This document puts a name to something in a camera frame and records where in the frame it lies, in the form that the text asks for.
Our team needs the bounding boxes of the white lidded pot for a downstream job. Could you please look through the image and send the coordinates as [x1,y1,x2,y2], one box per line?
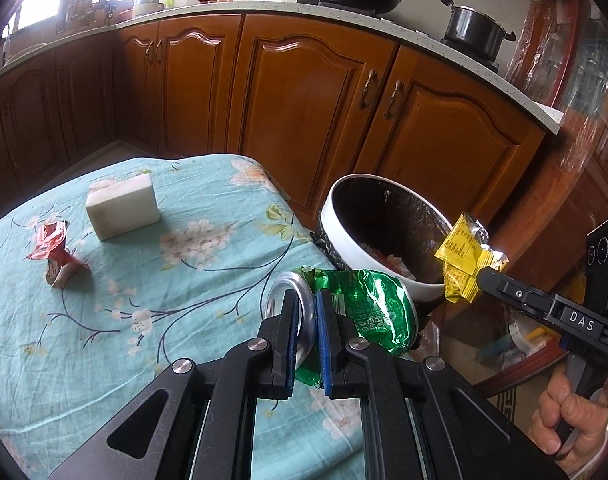
[132,0,164,18]

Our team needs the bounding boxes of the right hand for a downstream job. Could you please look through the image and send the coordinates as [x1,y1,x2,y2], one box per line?
[528,364,608,479]

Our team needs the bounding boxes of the wooden kitchen base cabinets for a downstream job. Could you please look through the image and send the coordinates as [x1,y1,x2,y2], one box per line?
[0,12,548,226]

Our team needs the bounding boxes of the green snack bag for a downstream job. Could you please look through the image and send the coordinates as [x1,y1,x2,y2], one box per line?
[261,266,419,388]

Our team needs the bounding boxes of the white trash bin black liner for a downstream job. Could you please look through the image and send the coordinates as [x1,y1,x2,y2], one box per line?
[313,174,451,302]

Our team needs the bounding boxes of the red snack wrapper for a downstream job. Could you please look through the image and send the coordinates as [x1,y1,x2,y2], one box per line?
[27,220,89,289]

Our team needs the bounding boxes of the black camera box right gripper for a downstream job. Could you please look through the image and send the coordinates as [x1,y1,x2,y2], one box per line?
[584,219,608,319]

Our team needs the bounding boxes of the yellow snack packet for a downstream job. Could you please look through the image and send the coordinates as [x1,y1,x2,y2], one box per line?
[435,212,509,304]

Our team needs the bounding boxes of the teal floral tablecloth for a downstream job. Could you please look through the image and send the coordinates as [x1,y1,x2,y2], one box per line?
[0,154,329,479]

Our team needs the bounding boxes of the black cooking pot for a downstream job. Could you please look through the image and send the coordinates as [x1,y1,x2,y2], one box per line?
[441,0,517,73]

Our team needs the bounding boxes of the white foam block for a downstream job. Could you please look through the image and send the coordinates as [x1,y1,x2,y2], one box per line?
[86,174,161,242]

